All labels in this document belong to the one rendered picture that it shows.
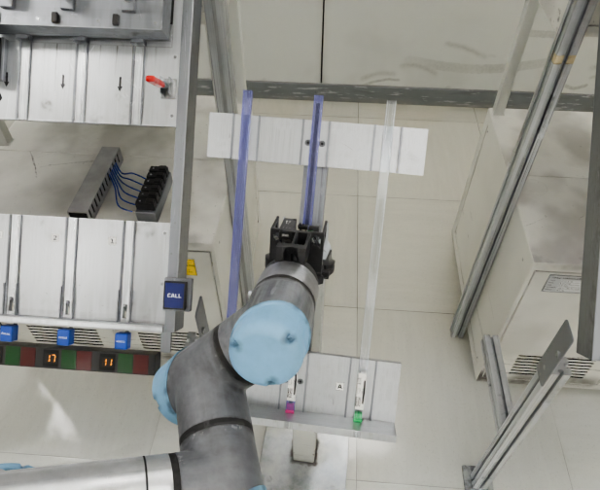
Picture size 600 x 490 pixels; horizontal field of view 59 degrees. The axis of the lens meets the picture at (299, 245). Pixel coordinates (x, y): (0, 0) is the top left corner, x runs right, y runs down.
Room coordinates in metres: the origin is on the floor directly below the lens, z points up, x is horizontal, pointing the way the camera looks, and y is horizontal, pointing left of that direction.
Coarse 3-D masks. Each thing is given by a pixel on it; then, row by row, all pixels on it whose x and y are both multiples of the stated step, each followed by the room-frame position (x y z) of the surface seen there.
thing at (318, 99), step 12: (312, 120) 0.69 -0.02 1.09; (312, 132) 0.68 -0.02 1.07; (312, 144) 0.67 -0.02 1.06; (312, 156) 0.66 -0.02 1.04; (312, 168) 0.65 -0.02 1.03; (312, 180) 0.63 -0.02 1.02; (312, 192) 0.62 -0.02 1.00; (312, 204) 0.61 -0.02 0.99; (312, 216) 0.60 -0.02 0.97; (288, 408) 0.40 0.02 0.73
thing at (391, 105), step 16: (384, 128) 0.68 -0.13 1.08; (384, 144) 0.66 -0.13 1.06; (384, 160) 0.64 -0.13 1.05; (384, 176) 0.63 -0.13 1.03; (384, 192) 0.61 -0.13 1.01; (384, 208) 0.60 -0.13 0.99; (368, 288) 0.52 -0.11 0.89; (368, 304) 0.50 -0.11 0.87; (368, 320) 0.49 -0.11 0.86; (368, 336) 0.47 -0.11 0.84; (368, 352) 0.45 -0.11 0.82
